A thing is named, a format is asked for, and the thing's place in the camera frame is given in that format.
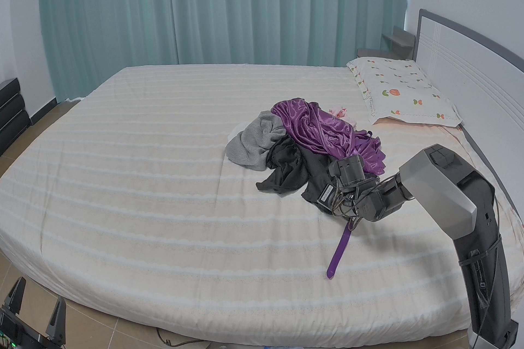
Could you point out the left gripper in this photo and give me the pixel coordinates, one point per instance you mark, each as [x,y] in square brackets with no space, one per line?
[24,335]

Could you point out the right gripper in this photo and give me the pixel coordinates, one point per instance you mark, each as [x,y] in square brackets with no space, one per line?
[329,198]

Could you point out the black T-shirt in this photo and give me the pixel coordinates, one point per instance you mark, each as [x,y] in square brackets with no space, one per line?
[286,169]

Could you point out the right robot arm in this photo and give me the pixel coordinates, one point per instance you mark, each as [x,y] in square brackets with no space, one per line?
[442,192]

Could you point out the bed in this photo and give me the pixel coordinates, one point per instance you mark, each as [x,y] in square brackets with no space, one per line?
[143,183]

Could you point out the purple satin garment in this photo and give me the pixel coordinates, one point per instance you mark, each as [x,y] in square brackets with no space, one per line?
[319,126]

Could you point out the pink garment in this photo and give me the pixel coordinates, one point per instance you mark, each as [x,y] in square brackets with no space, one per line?
[339,112]

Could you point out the grey garment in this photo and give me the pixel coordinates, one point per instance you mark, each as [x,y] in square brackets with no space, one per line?
[254,143]

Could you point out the white garment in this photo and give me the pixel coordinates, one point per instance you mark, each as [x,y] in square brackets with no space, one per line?
[236,131]

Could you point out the white printed pillow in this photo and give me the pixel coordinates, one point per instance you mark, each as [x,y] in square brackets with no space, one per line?
[401,89]

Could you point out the grey bedside table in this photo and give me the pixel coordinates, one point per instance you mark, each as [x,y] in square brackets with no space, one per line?
[395,53]

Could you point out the black chest of drawers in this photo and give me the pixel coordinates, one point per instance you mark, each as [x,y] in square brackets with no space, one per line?
[12,114]

